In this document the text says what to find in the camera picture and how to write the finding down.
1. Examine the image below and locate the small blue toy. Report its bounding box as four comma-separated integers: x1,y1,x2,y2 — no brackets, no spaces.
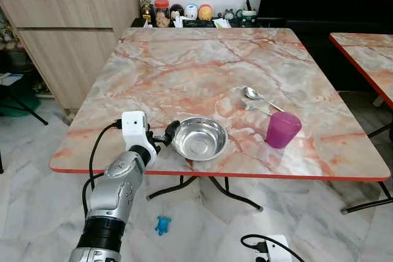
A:
155,215,173,236

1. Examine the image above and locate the black round figurine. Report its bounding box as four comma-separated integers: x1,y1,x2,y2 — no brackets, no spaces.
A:
170,4,185,21

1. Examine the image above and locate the light wood cabinet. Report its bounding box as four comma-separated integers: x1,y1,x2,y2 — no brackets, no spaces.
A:
0,0,142,113

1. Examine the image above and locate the marble pattern folding table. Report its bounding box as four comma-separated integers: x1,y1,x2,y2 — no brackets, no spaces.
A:
329,32,393,108
49,27,392,214

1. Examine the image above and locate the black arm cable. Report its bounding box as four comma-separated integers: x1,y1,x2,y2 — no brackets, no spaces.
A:
82,121,123,217
240,233,305,262

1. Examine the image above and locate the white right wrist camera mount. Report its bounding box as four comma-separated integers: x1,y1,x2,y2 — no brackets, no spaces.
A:
261,235,293,262

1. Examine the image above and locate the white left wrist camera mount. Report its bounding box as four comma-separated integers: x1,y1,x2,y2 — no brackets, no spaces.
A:
121,111,152,150

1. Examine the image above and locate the red lid glass jar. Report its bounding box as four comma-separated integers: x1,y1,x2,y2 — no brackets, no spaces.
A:
154,0,172,28

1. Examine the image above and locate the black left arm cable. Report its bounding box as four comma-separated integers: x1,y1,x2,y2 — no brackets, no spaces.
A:
82,121,123,217

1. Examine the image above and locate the white blue round figurine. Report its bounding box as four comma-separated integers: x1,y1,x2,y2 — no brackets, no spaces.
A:
184,4,199,21

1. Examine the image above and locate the orange round figurine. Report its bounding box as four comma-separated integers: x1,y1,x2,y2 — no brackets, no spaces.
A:
198,4,214,22

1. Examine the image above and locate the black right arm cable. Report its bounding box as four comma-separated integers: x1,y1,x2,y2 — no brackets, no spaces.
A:
240,233,305,262

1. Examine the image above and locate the silver metal fork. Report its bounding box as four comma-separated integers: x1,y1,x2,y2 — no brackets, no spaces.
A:
241,101,274,117

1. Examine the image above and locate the stainless steel bowl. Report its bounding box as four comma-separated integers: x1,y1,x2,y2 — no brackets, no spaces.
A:
171,117,229,162

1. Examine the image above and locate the purple plastic cup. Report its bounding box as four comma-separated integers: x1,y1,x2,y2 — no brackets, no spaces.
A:
266,112,303,149

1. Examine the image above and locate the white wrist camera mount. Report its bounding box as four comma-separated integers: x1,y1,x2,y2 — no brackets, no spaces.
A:
261,235,293,262
121,111,152,150

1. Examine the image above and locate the silver metal spoon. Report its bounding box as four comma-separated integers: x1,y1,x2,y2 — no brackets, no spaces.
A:
243,87,285,114

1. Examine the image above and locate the green floor object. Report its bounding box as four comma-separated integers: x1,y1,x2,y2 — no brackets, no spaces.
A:
0,72,41,118

